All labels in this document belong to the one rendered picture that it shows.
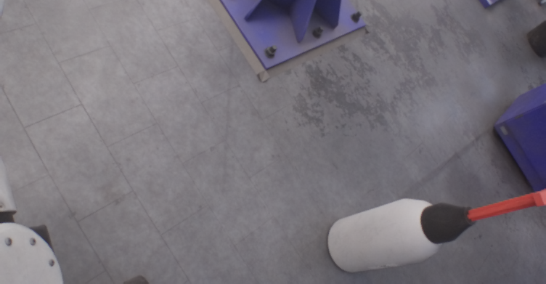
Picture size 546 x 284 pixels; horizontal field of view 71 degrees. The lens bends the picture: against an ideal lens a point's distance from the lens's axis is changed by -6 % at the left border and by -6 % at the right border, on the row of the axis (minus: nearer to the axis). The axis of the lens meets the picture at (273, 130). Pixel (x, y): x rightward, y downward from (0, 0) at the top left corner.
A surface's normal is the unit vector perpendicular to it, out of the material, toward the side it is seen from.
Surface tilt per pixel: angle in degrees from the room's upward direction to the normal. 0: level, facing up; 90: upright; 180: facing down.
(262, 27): 0
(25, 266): 50
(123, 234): 0
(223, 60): 0
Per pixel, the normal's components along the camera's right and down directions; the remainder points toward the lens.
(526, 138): -0.70, 0.40
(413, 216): -0.44, -0.56
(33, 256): 0.93, -0.35
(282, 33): 0.47, -0.37
